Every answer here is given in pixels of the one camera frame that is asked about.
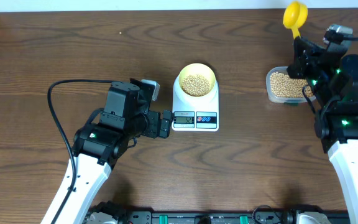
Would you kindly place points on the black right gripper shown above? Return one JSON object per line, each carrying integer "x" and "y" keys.
{"x": 302, "y": 60}

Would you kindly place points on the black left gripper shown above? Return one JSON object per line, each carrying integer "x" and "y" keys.
{"x": 152, "y": 129}

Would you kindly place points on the yellow measuring scoop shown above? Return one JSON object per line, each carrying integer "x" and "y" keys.
{"x": 294, "y": 17}

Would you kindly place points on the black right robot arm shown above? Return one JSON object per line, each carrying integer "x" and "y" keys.
{"x": 333, "y": 79}

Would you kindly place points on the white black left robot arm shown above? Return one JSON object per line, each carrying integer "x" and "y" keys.
{"x": 102, "y": 141}

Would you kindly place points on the white digital kitchen scale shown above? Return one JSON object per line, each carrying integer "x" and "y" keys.
{"x": 192, "y": 113}

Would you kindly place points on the soybeans in yellow bowl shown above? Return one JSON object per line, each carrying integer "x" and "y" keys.
{"x": 196, "y": 85}

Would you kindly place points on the yellow plastic bowl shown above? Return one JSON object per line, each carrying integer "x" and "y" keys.
{"x": 198, "y": 68}

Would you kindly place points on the clear container of soybeans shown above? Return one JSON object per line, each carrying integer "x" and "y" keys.
{"x": 283, "y": 89}

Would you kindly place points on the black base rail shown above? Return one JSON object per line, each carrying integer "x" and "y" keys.
{"x": 108, "y": 212}

